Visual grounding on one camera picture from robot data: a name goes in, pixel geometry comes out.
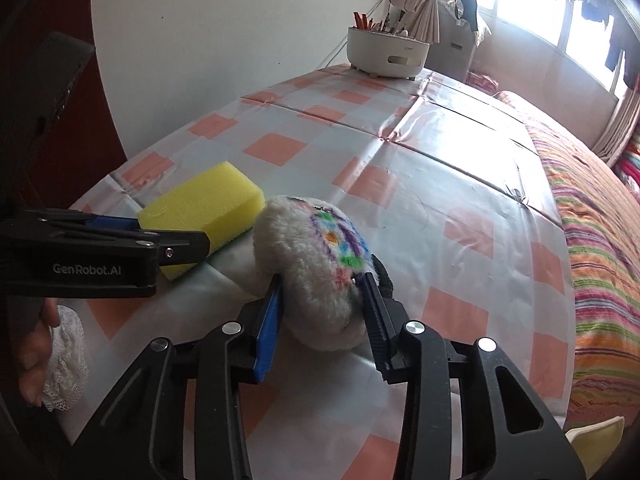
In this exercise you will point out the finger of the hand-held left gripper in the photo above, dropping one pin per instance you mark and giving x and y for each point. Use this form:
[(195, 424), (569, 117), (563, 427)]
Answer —
[(182, 250), (117, 223)]

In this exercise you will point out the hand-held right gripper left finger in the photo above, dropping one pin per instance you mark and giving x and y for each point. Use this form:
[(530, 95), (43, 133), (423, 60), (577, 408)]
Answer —
[(267, 330)]

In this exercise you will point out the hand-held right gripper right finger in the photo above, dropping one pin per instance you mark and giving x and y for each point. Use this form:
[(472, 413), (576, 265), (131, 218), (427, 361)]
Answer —
[(374, 310)]

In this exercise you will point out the yellow sponge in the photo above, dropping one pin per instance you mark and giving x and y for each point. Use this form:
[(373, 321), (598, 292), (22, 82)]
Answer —
[(200, 205)]

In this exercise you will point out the white fluffy plush item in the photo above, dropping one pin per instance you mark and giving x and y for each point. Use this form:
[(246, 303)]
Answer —
[(310, 270)]

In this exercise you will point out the cream plastic bin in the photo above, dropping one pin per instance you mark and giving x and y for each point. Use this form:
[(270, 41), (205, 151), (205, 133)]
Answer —
[(595, 445)]

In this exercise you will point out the person's left hand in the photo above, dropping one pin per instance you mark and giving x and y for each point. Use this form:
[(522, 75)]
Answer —
[(32, 365)]

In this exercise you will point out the white lace cuff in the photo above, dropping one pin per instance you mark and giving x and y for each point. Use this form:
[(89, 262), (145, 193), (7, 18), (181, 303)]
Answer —
[(67, 360)]

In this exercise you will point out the dark wooden door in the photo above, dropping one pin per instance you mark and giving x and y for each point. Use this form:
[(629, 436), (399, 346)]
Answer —
[(92, 125)]

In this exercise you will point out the striped bed blanket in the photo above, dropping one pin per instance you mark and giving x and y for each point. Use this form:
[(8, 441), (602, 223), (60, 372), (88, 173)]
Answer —
[(600, 260)]

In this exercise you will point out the pink stool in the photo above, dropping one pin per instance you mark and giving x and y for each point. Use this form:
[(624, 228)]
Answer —
[(482, 82)]

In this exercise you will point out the white utensil holder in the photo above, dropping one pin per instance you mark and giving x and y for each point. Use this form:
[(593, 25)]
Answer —
[(387, 55)]

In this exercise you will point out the grey appliance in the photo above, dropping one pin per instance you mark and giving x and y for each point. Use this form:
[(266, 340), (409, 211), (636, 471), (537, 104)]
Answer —
[(452, 55)]

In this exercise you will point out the bundle of red chopsticks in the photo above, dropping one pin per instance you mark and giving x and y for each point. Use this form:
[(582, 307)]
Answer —
[(362, 20)]

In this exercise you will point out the stack of folded quilts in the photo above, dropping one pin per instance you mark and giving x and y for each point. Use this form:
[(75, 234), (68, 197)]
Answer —
[(631, 165)]

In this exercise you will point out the beige striped curtain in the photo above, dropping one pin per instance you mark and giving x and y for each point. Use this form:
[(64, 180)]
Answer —
[(620, 125)]

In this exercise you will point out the tied beige curtain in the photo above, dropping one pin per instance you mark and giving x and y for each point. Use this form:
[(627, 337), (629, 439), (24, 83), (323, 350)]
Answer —
[(417, 5)]

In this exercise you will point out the window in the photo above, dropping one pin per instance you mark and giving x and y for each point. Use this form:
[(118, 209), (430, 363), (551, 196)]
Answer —
[(525, 5)]

